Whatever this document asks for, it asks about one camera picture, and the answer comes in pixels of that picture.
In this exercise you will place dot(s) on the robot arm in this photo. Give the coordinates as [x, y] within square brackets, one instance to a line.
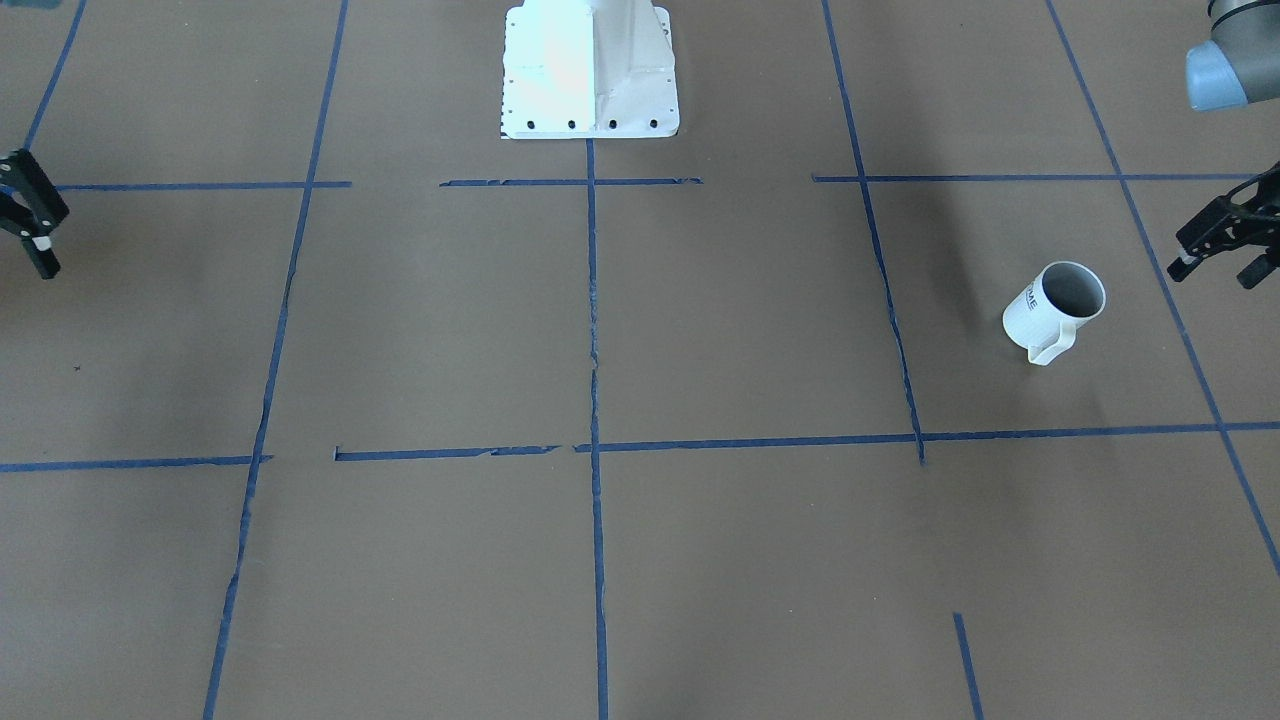
[1237, 66]

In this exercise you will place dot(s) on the white ceramic mug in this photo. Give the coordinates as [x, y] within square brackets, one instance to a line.
[1045, 318]

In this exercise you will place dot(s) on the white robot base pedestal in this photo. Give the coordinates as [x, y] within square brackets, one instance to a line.
[588, 69]

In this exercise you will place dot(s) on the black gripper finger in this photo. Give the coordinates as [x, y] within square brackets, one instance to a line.
[1257, 271]
[1248, 215]
[33, 210]

